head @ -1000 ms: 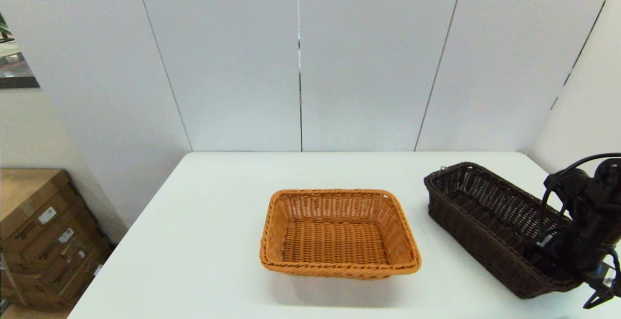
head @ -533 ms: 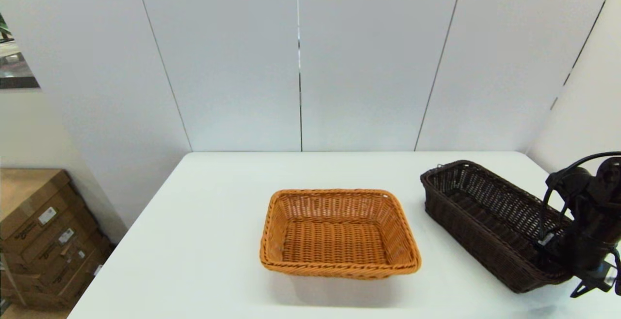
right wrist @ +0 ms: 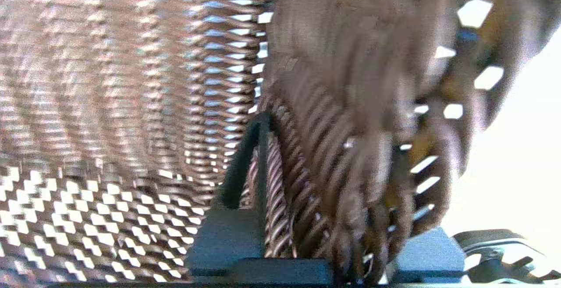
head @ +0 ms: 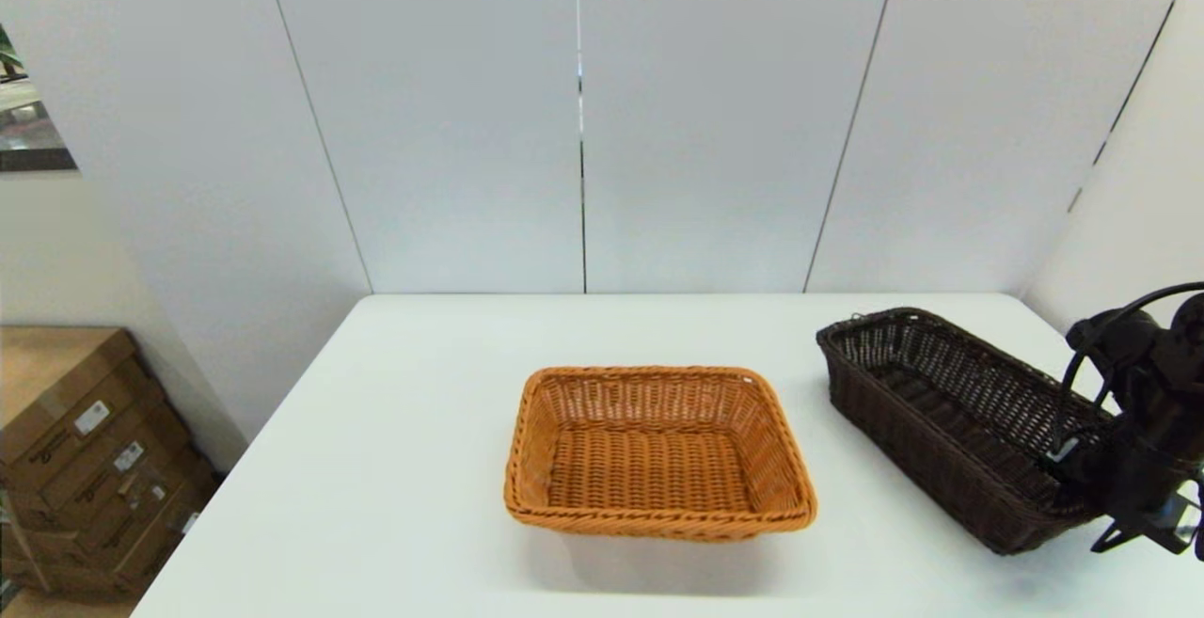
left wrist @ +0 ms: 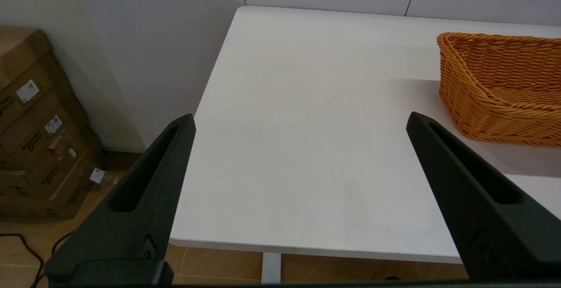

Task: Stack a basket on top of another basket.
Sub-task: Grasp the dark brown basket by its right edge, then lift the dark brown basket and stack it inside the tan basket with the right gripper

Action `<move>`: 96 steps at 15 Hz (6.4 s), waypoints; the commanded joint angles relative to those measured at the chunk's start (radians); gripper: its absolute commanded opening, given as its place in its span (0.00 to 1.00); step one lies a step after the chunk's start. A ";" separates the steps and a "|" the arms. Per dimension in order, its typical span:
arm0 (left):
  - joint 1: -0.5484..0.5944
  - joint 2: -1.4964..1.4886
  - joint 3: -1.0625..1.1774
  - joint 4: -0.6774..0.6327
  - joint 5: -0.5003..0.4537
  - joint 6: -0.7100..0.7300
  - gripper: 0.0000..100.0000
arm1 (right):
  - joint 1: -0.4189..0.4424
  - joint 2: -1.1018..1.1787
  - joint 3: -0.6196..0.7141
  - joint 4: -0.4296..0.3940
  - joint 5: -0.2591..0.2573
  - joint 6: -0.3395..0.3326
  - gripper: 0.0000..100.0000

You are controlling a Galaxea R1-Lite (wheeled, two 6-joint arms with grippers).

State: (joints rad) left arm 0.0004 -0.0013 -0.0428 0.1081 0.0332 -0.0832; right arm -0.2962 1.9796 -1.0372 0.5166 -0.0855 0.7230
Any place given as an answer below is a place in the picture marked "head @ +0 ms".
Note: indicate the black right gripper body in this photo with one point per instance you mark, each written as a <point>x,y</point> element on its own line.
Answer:
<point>1129,477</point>

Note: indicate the dark brown wicker basket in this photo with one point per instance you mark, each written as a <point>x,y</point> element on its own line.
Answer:
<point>941,411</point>

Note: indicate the orange wicker basket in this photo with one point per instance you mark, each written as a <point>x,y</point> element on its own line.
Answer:
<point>658,467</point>

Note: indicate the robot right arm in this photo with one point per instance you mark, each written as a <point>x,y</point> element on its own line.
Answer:
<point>1166,383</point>

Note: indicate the brown cardboard box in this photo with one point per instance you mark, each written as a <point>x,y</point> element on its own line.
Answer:
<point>113,505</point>
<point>141,552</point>
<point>56,378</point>
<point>103,463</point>

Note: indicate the grey background counter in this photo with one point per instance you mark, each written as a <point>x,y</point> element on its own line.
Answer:
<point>33,138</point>

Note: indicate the green potted plant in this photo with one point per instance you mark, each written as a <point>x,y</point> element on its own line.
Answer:
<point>9,54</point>

